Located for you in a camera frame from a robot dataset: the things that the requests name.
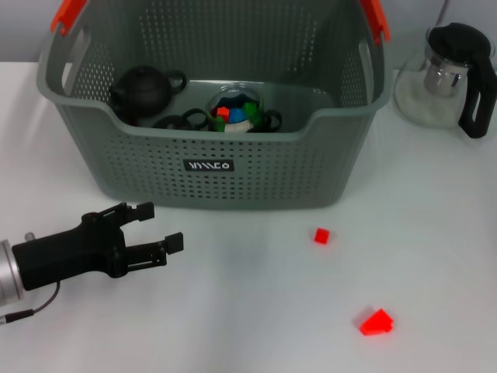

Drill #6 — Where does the left gripper cable with plug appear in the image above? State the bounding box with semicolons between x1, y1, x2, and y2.
0;281;61;324

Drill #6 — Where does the grey perforated storage basket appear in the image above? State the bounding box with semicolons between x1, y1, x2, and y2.
36;0;393;211

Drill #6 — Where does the thin grey background cable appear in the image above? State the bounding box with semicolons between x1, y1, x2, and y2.
434;0;451;28

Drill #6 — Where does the white building plate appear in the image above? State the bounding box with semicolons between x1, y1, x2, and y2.
224;120;252;134

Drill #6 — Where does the orange basket handle clip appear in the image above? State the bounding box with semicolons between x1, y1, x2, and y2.
50;0;87;36
360;0;391;44

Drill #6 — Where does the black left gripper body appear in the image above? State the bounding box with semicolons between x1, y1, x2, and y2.
12;212;128;291

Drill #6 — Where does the glass pitcher with black handle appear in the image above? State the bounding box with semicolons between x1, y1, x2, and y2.
394;22;497;139

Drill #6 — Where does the red sloped roof brick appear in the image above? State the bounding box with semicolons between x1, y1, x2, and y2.
359;309;394;337

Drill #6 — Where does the black clay teapot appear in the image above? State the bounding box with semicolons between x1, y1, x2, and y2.
108;64;188;117

